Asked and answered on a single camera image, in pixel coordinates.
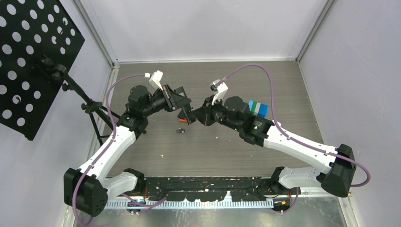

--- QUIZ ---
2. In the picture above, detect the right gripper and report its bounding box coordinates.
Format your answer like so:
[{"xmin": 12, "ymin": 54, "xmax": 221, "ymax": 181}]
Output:
[{"xmin": 192, "ymin": 94, "xmax": 242, "ymax": 132}]

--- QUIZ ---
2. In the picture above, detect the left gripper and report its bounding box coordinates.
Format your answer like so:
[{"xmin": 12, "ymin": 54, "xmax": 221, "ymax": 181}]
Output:
[{"xmin": 142, "ymin": 85, "xmax": 190, "ymax": 117}]

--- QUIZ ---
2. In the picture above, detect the black remote control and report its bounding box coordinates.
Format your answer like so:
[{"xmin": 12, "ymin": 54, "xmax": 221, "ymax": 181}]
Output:
[{"xmin": 181, "ymin": 104, "xmax": 196, "ymax": 124}]

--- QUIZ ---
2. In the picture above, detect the black battery cover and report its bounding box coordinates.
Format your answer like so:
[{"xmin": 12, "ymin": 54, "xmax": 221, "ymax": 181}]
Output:
[{"xmin": 177, "ymin": 109, "xmax": 186, "ymax": 120}]

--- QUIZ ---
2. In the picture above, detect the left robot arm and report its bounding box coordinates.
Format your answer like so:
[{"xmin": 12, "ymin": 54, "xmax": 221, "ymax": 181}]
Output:
[{"xmin": 63, "ymin": 85, "xmax": 195, "ymax": 217}]

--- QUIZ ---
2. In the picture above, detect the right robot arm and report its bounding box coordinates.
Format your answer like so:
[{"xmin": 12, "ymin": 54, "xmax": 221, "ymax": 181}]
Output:
[{"xmin": 193, "ymin": 96, "xmax": 357, "ymax": 198}]

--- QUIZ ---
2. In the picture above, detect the blue green brick block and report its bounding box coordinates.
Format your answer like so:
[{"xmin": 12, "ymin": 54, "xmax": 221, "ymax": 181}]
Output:
[{"xmin": 248, "ymin": 100, "xmax": 268, "ymax": 118}]

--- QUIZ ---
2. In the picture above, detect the black tripod stand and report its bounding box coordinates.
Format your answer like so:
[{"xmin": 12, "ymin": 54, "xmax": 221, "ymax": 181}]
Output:
[{"xmin": 35, "ymin": 54, "xmax": 113, "ymax": 146}]

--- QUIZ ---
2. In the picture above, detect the black perforated board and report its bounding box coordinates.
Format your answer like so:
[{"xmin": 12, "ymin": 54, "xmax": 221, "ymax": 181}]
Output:
[{"xmin": 0, "ymin": 0, "xmax": 85, "ymax": 140}]

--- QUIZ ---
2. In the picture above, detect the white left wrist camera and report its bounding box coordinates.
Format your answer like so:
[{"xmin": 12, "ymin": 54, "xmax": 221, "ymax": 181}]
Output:
[{"xmin": 144, "ymin": 70, "xmax": 163, "ymax": 90}]

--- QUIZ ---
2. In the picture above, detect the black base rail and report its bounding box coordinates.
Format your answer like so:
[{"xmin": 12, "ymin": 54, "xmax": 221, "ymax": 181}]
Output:
[{"xmin": 115, "ymin": 176, "xmax": 301, "ymax": 203}]

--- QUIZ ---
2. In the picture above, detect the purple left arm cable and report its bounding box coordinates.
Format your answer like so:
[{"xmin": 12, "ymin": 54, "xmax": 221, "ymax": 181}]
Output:
[{"xmin": 72, "ymin": 73, "xmax": 151, "ymax": 226}]

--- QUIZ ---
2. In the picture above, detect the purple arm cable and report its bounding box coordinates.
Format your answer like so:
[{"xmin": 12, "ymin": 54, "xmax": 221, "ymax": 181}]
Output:
[
  {"xmin": 213, "ymin": 63, "xmax": 371, "ymax": 188},
  {"xmin": 72, "ymin": 73, "xmax": 151, "ymax": 226}
]

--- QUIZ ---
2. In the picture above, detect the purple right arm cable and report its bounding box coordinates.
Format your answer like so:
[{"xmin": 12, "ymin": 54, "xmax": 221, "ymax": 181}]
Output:
[{"xmin": 213, "ymin": 63, "xmax": 371, "ymax": 188}]

